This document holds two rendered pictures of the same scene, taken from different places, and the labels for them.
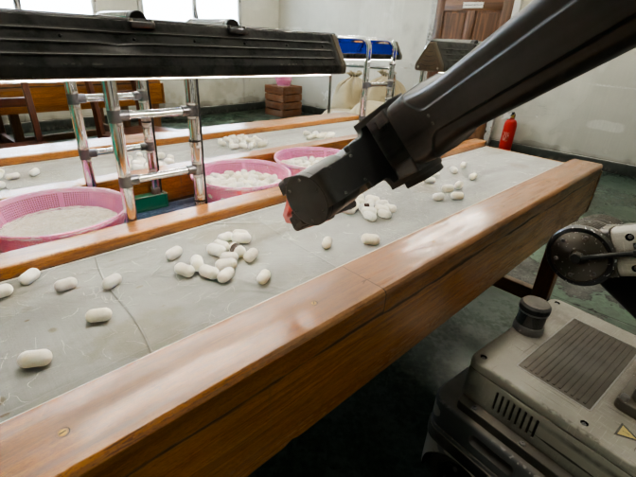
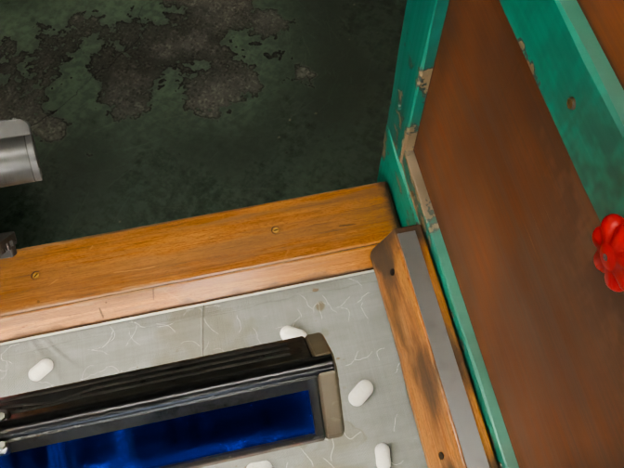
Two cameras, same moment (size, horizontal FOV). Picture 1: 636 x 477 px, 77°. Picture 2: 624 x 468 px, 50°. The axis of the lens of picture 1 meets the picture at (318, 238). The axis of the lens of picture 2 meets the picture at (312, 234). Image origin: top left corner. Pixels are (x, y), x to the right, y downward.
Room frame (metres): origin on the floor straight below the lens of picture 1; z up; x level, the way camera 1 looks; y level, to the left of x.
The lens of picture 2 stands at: (0.56, 0.48, 1.57)
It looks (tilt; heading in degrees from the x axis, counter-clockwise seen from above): 64 degrees down; 213
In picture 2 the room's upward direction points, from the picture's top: straight up
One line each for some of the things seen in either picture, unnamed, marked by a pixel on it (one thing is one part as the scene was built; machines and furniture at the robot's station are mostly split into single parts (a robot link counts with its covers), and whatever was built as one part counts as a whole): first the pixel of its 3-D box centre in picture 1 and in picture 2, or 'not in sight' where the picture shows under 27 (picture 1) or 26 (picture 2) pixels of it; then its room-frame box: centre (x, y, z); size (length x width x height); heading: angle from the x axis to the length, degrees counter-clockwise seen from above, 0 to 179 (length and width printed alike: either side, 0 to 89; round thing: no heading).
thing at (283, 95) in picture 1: (283, 94); not in sight; (6.73, 0.67, 0.32); 0.42 x 0.42 x 0.64; 49
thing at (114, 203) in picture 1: (61, 229); not in sight; (0.74, 0.53, 0.72); 0.27 x 0.27 x 0.10
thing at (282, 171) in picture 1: (241, 188); not in sight; (1.05, 0.22, 0.72); 0.27 x 0.27 x 0.10
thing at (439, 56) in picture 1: (485, 57); not in sight; (1.35, -0.48, 1.08); 0.62 x 0.08 x 0.07; 135
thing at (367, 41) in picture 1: (360, 98); not in sight; (1.69, -0.14, 0.90); 0.20 x 0.19 x 0.45; 135
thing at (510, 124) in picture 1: (508, 132); not in sight; (4.80, -2.16, 0.25); 0.18 x 0.14 x 0.49; 139
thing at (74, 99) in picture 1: (102, 119); not in sight; (1.00, 0.54, 0.90); 0.20 x 0.19 x 0.45; 135
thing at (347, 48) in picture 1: (348, 48); not in sight; (1.74, -0.08, 1.08); 0.62 x 0.08 x 0.07; 135
